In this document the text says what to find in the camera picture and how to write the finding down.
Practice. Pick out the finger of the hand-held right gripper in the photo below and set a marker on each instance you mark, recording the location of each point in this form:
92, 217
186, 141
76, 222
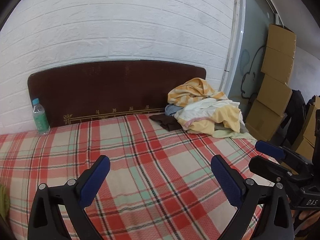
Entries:
270, 149
265, 166

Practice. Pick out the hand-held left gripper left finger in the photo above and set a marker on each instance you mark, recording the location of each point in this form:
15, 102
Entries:
95, 182

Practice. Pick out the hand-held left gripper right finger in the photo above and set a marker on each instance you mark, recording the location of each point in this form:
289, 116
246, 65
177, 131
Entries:
226, 182

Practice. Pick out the orange striped garment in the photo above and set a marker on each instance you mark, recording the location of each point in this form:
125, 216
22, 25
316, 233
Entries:
190, 90

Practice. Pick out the pale green cloth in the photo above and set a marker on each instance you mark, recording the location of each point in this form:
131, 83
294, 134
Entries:
230, 134

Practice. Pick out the black jacket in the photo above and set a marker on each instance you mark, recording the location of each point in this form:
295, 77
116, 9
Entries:
296, 110

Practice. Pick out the pale yellow garment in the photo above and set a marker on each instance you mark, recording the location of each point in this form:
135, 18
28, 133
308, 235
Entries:
225, 116

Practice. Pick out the stack of cardboard boxes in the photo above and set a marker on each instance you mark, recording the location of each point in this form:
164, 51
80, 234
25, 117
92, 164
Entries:
275, 92

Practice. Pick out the red plaid bed sheet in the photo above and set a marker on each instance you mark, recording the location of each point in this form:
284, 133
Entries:
162, 167

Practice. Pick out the white garment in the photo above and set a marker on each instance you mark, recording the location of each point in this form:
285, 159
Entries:
200, 107

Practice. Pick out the clear plastic water bottle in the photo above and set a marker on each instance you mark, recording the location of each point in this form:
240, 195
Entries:
41, 120

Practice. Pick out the dark brown garment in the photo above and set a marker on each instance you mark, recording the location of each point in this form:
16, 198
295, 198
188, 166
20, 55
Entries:
167, 122

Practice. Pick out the light blue garment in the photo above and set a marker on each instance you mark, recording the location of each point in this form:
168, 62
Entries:
171, 110

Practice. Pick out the olive green folded garment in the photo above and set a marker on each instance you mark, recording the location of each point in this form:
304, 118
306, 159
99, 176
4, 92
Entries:
3, 200

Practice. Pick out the dark brown wooden headboard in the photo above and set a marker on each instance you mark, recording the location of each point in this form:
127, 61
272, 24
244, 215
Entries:
112, 87

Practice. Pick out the white door frame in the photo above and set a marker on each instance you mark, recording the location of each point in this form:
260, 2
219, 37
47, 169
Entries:
236, 42

